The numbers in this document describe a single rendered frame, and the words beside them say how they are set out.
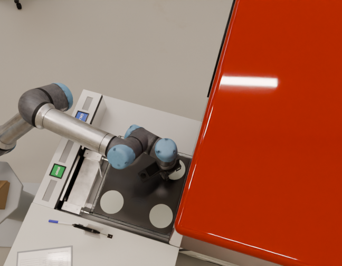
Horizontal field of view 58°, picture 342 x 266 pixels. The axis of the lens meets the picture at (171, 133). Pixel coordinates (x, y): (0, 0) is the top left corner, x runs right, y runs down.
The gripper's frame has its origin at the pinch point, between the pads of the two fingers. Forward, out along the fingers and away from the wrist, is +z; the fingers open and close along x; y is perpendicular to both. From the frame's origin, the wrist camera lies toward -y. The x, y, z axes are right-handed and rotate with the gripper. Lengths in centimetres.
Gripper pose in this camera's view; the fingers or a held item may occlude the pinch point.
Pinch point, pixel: (161, 175)
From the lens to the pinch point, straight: 136.5
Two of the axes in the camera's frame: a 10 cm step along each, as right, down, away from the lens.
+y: 8.6, -4.7, 2.0
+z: -0.2, 3.6, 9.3
